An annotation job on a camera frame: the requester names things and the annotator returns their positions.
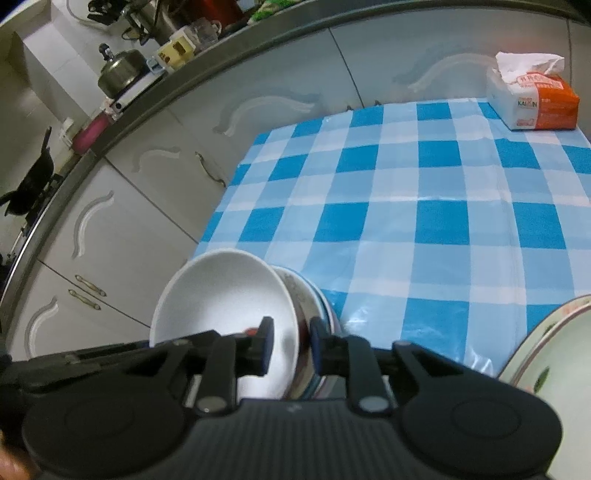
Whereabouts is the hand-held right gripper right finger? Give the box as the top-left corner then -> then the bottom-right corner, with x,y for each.
308,318 -> 472,415

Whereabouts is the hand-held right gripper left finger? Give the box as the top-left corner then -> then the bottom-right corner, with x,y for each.
92,316 -> 277,416

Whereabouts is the blue cartoon bowl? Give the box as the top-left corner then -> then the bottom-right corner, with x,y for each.
272,265 -> 345,402

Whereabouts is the plain white bowl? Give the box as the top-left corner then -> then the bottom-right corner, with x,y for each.
148,249 -> 300,400

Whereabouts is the round green floral plate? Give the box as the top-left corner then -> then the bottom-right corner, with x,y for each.
512,308 -> 591,480

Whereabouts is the gas stove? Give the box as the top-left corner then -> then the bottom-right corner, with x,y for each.
0,175 -> 61,296

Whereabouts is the blue checked tablecloth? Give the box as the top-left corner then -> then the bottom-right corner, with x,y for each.
198,97 -> 591,380

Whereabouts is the black wok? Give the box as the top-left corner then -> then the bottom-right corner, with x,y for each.
0,127 -> 57,218

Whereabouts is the pink container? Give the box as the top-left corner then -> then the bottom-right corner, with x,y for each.
74,113 -> 112,155

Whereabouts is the white induction cooker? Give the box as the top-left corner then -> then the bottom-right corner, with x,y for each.
102,69 -> 167,114

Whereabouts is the yellow mug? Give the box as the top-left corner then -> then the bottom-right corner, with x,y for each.
156,32 -> 197,73

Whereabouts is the steel kettle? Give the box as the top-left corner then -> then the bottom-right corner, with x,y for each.
97,43 -> 148,96

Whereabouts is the glass cup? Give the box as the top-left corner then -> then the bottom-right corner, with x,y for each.
191,17 -> 223,42

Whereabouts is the orange and white tissue pack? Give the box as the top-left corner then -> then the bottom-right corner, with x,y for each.
486,52 -> 581,132

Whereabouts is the dark metal thermos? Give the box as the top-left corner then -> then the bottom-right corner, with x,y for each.
123,0 -> 163,41

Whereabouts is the metal cabinet handle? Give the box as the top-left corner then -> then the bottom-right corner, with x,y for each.
194,152 -> 227,188
74,274 -> 107,296
68,289 -> 102,311

